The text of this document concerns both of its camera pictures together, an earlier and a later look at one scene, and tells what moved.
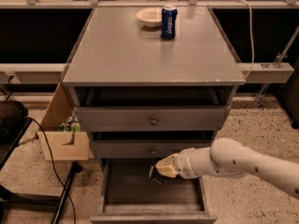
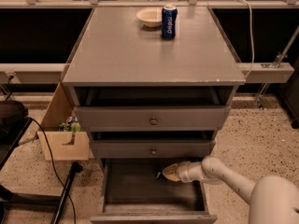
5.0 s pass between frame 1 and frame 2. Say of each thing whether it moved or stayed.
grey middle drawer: stayed
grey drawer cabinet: stayed
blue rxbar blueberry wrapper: moved
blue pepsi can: stayed
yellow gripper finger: moved
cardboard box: stayed
